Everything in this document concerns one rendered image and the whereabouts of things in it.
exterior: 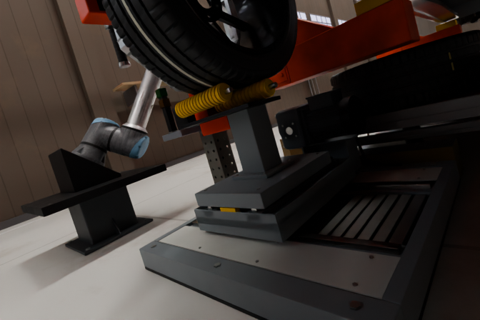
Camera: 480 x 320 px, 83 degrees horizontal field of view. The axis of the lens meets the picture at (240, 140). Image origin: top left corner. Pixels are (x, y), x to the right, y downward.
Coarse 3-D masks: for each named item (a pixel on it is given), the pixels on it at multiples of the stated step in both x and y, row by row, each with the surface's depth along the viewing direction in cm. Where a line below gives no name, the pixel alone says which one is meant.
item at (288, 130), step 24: (312, 96) 108; (336, 96) 106; (288, 120) 114; (312, 120) 108; (336, 120) 101; (360, 120) 103; (288, 144) 117; (312, 144) 118; (336, 144) 120; (360, 144) 111; (360, 168) 112
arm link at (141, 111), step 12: (144, 84) 160; (156, 84) 163; (144, 96) 159; (132, 108) 160; (144, 108) 159; (132, 120) 157; (144, 120) 160; (120, 132) 155; (132, 132) 154; (144, 132) 159; (120, 144) 153; (132, 144) 153; (144, 144) 159; (132, 156) 157
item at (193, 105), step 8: (216, 88) 78; (224, 88) 80; (232, 88) 78; (192, 96) 88; (200, 96) 84; (208, 96) 82; (216, 96) 79; (224, 96) 79; (176, 104) 95; (184, 104) 91; (192, 104) 87; (200, 104) 85; (208, 104) 83; (216, 104) 82; (176, 112) 95; (184, 112) 92; (192, 112) 91
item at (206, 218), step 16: (336, 160) 105; (320, 176) 95; (336, 176) 92; (352, 176) 100; (304, 192) 78; (320, 192) 84; (336, 192) 91; (208, 208) 89; (224, 208) 81; (240, 208) 87; (272, 208) 75; (288, 208) 72; (304, 208) 77; (320, 208) 82; (208, 224) 89; (224, 224) 83; (240, 224) 78; (256, 224) 73; (272, 224) 69; (288, 224) 70; (272, 240) 70
